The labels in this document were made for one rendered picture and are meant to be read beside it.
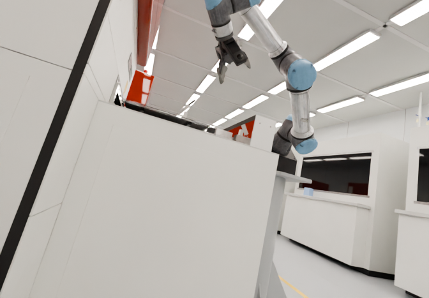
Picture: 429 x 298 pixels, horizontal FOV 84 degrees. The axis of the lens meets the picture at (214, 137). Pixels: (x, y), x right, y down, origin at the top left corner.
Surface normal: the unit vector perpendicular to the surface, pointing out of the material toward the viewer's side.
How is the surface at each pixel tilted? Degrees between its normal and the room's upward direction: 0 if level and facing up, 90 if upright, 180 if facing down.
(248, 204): 90
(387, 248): 90
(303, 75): 128
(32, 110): 90
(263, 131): 90
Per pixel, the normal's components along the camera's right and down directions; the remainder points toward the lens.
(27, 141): 0.31, -0.13
